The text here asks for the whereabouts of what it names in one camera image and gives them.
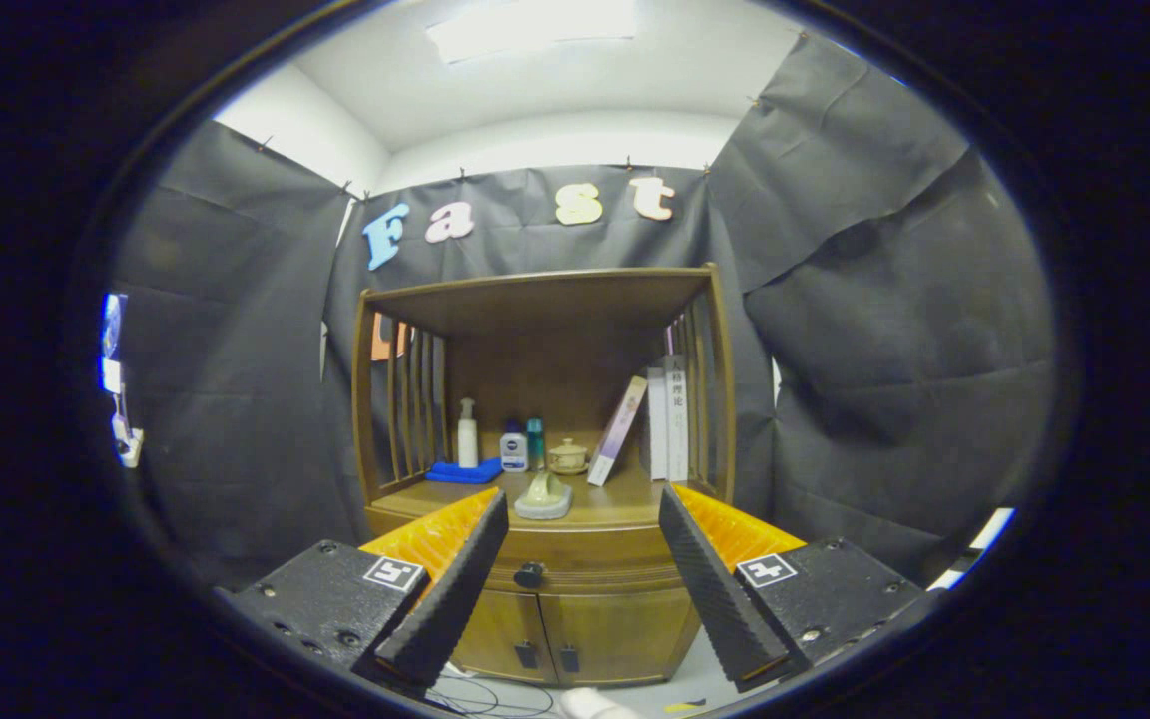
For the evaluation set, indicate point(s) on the blue folded cloth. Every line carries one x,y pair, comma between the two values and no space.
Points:
460,471

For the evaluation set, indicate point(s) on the white lotion bottle blue cap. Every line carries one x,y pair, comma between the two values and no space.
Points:
513,454

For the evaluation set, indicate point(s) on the ceiling light panel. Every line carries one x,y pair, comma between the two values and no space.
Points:
535,25

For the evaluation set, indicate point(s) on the wooden cabinet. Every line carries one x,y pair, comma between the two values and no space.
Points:
555,364

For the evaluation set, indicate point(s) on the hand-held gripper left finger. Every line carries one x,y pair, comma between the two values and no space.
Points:
450,599

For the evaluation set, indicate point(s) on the wooden cabinet door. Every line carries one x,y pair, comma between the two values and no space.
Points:
625,629
500,624

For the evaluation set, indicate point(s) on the white rounded object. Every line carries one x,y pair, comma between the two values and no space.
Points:
590,704

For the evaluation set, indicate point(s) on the white pump bottle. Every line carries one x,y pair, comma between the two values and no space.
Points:
467,444

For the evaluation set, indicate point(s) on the wooden countertop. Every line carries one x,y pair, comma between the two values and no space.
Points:
625,504

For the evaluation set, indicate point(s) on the slim teal bottle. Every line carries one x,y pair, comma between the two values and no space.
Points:
535,444

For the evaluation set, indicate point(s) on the beige lidded tea cup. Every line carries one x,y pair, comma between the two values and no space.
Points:
568,459

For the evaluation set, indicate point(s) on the yellow floor strip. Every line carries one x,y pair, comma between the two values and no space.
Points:
685,707

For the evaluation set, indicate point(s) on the pale green grey-rimmed dish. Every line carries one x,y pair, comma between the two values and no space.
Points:
543,499

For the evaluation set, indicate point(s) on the plain white book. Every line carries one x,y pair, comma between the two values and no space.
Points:
656,429

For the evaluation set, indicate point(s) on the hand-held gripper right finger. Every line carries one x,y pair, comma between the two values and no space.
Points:
723,599

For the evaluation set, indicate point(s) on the purple and white book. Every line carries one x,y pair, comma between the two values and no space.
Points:
618,429

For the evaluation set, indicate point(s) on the white book with printed spine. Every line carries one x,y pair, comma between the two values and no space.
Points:
676,429

